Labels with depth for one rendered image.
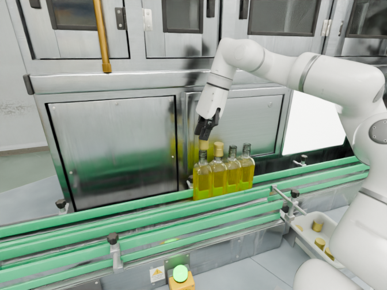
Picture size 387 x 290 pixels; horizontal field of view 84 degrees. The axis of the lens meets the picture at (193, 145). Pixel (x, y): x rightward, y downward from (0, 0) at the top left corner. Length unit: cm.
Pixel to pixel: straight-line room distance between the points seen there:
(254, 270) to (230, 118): 56
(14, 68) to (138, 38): 328
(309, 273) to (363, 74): 37
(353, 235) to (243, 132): 60
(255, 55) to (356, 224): 41
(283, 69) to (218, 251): 60
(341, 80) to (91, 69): 66
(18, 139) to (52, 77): 348
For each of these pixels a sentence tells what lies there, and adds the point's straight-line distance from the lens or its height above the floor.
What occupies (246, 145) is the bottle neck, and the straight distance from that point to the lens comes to 80.
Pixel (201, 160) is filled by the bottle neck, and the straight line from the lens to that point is 73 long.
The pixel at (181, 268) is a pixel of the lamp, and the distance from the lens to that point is 74.
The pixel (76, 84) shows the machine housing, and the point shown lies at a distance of 76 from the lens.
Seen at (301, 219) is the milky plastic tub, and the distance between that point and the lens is 101.
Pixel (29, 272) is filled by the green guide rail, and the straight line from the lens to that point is 75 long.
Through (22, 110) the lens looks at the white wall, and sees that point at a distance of 406.
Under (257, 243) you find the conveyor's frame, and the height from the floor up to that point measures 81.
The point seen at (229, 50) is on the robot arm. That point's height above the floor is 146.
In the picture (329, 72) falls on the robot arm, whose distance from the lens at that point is 52.
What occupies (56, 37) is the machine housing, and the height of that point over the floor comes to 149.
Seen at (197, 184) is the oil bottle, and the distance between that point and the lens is 76.
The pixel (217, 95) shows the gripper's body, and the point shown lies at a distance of 64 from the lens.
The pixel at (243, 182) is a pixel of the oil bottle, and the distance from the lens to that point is 84.
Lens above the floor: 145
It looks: 24 degrees down
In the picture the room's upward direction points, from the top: straight up
